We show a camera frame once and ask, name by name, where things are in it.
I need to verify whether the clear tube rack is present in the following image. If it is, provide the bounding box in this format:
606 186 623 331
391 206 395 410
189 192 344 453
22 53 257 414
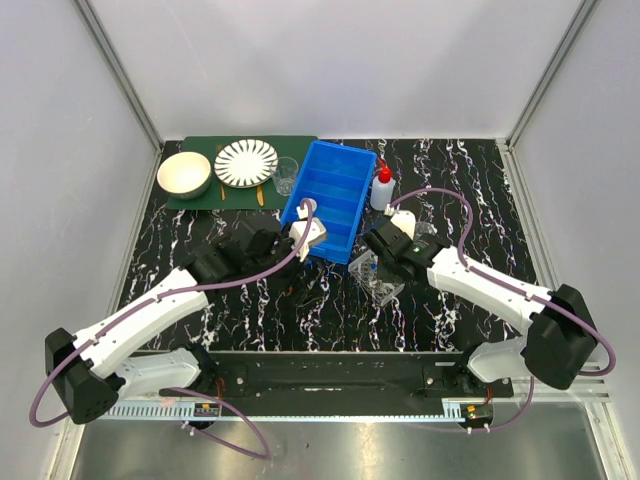
348 250 404 307

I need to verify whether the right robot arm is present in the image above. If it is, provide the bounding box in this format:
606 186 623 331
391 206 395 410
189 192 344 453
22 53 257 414
364 220 597 397

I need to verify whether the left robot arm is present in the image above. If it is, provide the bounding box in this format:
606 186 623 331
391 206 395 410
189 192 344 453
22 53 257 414
45 221 327 424

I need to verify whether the small glass beaker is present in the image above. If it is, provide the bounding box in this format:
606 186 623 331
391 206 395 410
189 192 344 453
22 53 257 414
415 222 436 238

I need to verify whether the small white crucible cup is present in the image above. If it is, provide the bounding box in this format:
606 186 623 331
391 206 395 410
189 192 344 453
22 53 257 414
301 198 317 211

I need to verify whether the squeeze bottle red cap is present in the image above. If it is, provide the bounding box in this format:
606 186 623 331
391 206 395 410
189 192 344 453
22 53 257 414
370 162 396 211

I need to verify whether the gold knife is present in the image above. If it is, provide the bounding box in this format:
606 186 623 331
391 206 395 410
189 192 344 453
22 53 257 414
256 185 264 207

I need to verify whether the blue compartment bin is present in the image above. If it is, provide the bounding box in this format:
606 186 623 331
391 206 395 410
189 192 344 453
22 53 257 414
281 140 377 265

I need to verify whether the clear drinking glass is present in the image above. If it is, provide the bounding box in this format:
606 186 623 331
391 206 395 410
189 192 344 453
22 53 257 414
272 157 299 197

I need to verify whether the striped white plate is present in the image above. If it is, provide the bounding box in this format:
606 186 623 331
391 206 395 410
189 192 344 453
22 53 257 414
213 139 279 189

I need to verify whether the white ceramic bowl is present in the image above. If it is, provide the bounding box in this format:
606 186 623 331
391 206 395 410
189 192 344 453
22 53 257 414
156 152 212 200

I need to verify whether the gold fork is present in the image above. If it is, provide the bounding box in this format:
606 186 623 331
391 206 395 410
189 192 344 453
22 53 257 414
216 144 226 201

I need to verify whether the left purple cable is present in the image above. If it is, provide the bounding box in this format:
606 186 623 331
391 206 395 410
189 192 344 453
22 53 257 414
28 199 316 461

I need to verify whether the purple cable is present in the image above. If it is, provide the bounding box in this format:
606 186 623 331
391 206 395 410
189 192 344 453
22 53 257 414
28 199 316 461
387 188 617 432

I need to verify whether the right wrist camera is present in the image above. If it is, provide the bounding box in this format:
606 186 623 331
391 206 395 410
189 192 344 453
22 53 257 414
384 204 417 240

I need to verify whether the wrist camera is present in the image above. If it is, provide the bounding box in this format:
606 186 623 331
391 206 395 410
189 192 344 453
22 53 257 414
384 204 417 240
289 206 328 261

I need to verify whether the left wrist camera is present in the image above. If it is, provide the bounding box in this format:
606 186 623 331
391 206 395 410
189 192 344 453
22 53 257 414
289 206 328 261

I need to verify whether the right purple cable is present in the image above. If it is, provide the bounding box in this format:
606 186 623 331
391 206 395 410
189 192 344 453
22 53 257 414
387 188 617 432

